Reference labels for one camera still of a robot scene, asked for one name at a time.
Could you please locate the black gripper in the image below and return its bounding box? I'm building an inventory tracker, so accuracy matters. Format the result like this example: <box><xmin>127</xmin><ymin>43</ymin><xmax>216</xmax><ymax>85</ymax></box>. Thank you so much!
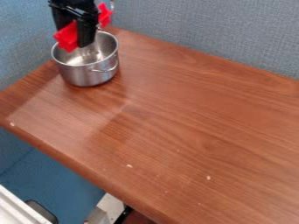
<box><xmin>47</xmin><ymin>0</ymin><xmax>98</xmax><ymax>48</ymax></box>

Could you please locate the red plastic block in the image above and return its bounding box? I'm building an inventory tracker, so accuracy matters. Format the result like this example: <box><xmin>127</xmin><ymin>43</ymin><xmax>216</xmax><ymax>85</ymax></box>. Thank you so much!
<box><xmin>51</xmin><ymin>2</ymin><xmax>113</xmax><ymax>53</ymax></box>

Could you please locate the metal pot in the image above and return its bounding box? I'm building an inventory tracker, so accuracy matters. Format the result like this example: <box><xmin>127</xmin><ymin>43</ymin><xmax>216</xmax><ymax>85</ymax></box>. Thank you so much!
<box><xmin>50</xmin><ymin>31</ymin><xmax>118</xmax><ymax>87</ymax></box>

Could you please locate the white box bottom left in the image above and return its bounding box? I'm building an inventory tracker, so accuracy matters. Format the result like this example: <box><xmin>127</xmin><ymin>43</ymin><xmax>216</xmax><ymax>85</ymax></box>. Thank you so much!
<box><xmin>0</xmin><ymin>185</ymin><xmax>58</xmax><ymax>224</ymax></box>

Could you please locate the white table leg bracket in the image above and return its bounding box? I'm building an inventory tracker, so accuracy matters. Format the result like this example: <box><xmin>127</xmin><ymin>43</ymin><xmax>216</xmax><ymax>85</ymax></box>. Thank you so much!
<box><xmin>83</xmin><ymin>193</ymin><xmax>130</xmax><ymax>224</ymax></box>

